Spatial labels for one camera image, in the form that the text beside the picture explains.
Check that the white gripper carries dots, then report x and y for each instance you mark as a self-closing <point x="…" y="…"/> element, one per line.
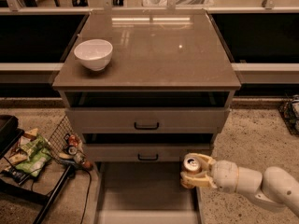
<point x="224" y="174"/>

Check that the orange soda can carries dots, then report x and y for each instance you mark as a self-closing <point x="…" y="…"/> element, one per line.
<point x="191" y="166"/>

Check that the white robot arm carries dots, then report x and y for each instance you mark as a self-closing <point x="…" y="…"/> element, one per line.
<point x="273" y="190"/>

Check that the open bottom drawer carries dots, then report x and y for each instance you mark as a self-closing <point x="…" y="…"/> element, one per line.
<point x="145" y="193"/>

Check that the grey drawer cabinet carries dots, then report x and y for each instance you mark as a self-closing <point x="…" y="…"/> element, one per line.
<point x="160" y="59"/>

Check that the red soda can in basket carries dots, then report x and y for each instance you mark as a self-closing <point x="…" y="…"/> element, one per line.
<point x="73" y="141"/>

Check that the white ceramic bowl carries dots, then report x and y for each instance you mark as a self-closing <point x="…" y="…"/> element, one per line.
<point x="94" y="54"/>

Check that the green snack bag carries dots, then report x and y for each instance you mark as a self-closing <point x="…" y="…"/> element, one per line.
<point x="38" y="155"/>

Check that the dark snack bag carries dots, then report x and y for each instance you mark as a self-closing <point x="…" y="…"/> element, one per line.
<point x="18" y="176"/>

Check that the middle drawer with black handle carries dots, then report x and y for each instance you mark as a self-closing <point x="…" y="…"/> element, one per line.
<point x="143" y="152"/>

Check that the drawer with black handle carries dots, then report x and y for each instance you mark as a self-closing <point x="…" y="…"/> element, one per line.
<point x="147" y="120"/>
<point x="143" y="152"/>

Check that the wire basket right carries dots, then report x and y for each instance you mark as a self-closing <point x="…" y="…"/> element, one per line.
<point x="289" y="111"/>

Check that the top drawer with black handle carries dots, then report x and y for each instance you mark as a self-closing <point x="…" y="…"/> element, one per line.
<point x="147" y="120"/>

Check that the wire mesh basket left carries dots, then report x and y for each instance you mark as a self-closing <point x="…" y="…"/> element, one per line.
<point x="58" y="143"/>

